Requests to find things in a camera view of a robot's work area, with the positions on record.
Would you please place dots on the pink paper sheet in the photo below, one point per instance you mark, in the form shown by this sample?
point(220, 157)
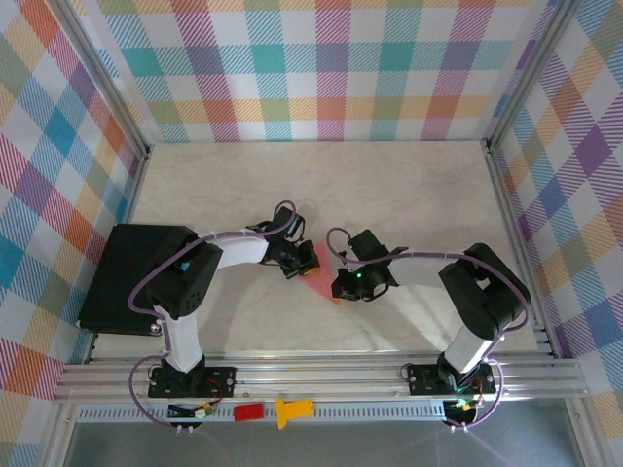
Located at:
point(321, 284)

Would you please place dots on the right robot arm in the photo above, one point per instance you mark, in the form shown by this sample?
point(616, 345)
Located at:
point(467, 352)

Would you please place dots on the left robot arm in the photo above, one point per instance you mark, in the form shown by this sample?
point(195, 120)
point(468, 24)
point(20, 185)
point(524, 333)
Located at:
point(185, 340)

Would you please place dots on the yellow plastic tool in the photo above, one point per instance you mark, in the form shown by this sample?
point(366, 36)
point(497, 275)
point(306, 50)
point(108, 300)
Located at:
point(287, 411)

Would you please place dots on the silver round knob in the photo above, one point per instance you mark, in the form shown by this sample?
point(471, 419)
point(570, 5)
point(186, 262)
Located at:
point(156, 329)

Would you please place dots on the red plastic block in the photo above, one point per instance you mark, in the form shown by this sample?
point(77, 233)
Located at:
point(249, 412)

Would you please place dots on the small green circuit board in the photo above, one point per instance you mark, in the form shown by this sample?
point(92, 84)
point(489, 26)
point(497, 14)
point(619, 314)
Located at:
point(461, 404)

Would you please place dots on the black round disc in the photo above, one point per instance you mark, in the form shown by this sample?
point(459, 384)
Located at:
point(462, 417)

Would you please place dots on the black flat case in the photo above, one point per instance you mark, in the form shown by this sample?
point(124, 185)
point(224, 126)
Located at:
point(121, 262)

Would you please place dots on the green white connector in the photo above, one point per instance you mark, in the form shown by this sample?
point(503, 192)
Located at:
point(205, 412)

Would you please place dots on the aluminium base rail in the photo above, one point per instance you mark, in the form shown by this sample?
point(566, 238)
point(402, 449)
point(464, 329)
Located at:
point(316, 372)

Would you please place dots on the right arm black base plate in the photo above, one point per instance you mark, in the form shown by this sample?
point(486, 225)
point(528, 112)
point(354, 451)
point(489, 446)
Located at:
point(421, 379)

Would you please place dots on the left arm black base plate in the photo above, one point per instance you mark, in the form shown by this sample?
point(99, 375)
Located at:
point(224, 379)

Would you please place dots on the aluminium side rail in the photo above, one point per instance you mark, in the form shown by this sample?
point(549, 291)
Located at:
point(502, 194)
point(132, 194)

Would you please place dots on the aluminium corner post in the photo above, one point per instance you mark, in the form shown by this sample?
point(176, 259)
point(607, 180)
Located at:
point(99, 73)
point(528, 73)

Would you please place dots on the aluminium frame leg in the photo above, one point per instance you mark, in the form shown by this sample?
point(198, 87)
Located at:
point(584, 438)
point(56, 438)

